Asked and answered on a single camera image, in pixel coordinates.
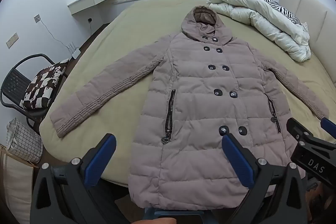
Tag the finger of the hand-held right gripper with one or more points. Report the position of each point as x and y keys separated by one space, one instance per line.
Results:
x=329 y=127
x=300 y=132

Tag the blue plastic item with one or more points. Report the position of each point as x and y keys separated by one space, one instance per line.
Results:
x=168 y=212

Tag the beige bag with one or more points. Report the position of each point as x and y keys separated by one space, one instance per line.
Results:
x=15 y=182

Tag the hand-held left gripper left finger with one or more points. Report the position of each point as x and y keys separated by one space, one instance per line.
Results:
x=101 y=161

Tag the beige padded headboard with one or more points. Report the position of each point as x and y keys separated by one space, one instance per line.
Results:
x=309 y=8

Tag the white duvet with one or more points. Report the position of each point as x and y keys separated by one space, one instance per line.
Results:
x=262 y=22

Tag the black metal chair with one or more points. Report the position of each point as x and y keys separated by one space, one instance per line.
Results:
x=13 y=82

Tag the brown white checkered cushion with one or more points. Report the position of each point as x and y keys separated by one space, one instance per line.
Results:
x=44 y=85

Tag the white router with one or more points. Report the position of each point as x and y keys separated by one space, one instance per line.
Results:
x=75 y=53

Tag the white grid laundry basket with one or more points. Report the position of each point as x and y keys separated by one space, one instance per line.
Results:
x=26 y=145

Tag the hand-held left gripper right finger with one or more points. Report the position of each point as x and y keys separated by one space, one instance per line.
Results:
x=237 y=158

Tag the zebra striped pillow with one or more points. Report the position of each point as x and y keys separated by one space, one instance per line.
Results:
x=284 y=11

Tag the mauve quilted hooded coat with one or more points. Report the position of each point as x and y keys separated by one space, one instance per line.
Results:
x=199 y=108

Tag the bed with beige sheet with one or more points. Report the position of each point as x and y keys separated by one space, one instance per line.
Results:
x=126 y=29

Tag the white wall outlet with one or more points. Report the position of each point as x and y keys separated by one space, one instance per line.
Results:
x=37 y=18

